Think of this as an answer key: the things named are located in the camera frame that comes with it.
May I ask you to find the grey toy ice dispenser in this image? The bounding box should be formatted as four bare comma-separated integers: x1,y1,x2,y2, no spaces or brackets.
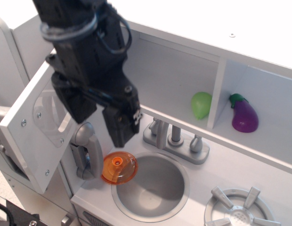
0,142,28,179

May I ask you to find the black mount with screw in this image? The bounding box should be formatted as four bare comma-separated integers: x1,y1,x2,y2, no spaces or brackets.
0,196,43,226

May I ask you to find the round silver toy sink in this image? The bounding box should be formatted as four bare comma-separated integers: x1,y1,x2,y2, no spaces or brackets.
111,153,190,223

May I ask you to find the grey toy faucet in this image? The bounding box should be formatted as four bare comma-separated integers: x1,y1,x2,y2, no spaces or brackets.
143,118,210,165

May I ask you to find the grey toy wall phone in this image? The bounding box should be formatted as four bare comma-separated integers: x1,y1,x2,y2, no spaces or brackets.
70,122,104,180

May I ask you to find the grey toy fridge handle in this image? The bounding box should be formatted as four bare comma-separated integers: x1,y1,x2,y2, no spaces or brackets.
0,106,11,122

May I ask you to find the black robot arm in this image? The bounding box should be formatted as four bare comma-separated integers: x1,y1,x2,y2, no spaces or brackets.
34,0,140,147

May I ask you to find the purple toy eggplant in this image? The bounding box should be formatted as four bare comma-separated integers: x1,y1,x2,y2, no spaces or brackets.
229,94,259,133

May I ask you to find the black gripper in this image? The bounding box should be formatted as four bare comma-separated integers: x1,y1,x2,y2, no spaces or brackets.
45,30,140,148

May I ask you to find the grey toy stove burner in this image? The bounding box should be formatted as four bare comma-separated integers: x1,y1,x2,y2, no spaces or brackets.
204,186,281,226

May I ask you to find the green toy pear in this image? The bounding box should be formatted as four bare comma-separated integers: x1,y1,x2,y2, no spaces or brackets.
191,92,212,120

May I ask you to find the orange transparent plastic lid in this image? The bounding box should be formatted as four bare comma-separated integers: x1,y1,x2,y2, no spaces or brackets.
101,151,138,185

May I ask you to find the white toy microwave door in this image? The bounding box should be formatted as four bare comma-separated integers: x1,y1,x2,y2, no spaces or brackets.
0,62,76,194

